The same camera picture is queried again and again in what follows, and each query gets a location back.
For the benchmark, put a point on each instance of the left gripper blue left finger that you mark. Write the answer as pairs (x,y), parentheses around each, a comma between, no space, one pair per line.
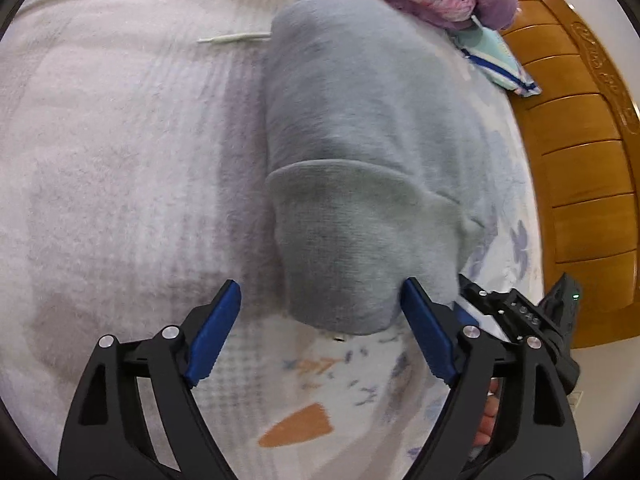
(206,329)

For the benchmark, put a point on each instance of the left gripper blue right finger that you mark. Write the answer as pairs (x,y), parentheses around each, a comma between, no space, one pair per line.
(435,328)

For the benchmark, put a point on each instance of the grey hooded sweatshirt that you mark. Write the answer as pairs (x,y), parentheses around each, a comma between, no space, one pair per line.
(377,165)

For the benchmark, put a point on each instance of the person right hand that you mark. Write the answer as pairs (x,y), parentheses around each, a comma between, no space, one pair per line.
(488,420)

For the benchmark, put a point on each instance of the floral bed sheet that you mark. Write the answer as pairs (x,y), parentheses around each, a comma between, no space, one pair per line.
(400,359)

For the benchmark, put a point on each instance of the white fleece blanket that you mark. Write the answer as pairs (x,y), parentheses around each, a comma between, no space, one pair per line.
(133,166)

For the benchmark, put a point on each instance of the wooden headboard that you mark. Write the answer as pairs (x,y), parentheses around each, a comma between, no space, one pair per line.
(581,136)

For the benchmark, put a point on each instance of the teal striped pillow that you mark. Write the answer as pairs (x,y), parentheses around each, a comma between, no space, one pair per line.
(486,50)

